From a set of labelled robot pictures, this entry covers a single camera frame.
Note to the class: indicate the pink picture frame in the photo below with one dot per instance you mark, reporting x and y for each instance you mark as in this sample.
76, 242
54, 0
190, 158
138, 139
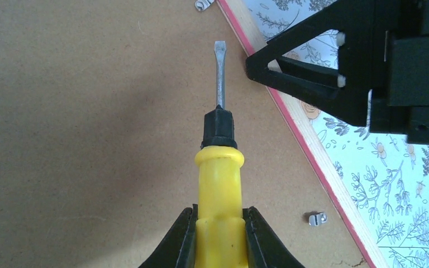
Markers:
101, 115

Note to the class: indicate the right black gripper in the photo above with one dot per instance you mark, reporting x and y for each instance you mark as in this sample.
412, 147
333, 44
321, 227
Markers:
396, 31

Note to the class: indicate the floral table mat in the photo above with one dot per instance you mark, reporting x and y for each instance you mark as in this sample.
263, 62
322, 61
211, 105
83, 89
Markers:
385, 177

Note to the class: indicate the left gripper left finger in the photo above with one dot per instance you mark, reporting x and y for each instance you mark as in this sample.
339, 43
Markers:
177, 249

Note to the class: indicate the metal frame clip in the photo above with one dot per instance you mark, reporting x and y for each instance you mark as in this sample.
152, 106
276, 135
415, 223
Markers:
202, 5
317, 219

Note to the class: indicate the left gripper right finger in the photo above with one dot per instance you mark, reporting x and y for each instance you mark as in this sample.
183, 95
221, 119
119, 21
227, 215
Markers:
264, 247

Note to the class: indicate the yellow screwdriver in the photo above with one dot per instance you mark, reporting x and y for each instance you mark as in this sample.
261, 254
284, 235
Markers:
220, 227

